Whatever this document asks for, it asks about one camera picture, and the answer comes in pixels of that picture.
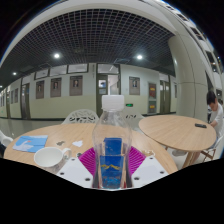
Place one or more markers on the small dark wrapper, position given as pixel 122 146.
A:
pixel 60 143

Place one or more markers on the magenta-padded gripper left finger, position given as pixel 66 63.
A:
pixel 75 171

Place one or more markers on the framed wall pictures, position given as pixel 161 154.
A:
pixel 76 85

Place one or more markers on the small white packet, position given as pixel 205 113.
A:
pixel 148 153

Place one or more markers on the black phone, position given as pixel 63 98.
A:
pixel 200 125

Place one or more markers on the round wooden side table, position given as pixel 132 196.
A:
pixel 176 130

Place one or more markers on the clear blue-labelled water bottle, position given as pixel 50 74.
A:
pixel 112 140

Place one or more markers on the person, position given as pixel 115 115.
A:
pixel 216 113

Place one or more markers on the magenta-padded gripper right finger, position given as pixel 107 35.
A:
pixel 149 170

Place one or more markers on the wooden folding chair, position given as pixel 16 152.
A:
pixel 213 150

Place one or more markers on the white ceramic mug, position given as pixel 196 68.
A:
pixel 50 158

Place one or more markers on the round ceiling lights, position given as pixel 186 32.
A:
pixel 57 55

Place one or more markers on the white lattice-back plastic chair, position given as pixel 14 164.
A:
pixel 80 116
pixel 133 118

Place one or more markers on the blue and white booklet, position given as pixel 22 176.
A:
pixel 30 143

